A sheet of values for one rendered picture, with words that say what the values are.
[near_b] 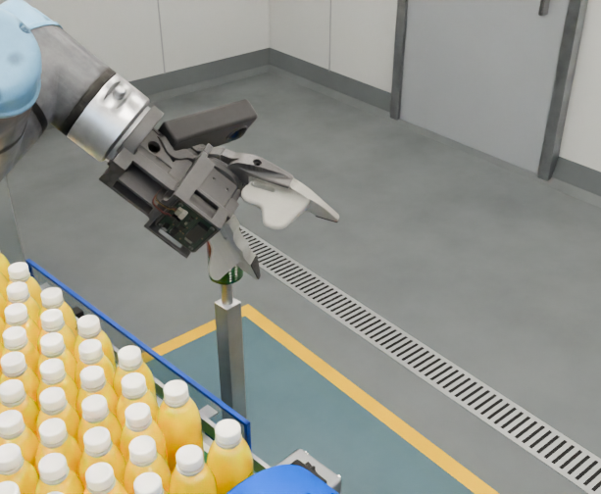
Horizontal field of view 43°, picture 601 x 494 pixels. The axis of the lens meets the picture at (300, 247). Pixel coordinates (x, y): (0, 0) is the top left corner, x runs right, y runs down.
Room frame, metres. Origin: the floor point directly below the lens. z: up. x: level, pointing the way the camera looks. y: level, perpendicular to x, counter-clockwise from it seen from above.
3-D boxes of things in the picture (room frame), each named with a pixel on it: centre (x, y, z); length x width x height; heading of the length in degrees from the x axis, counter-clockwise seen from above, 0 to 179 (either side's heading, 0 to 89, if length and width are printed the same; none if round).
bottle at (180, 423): (0.94, 0.20, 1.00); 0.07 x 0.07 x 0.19
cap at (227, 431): (0.85, 0.11, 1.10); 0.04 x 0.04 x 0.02
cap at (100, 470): (0.76, 0.29, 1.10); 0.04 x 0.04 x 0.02
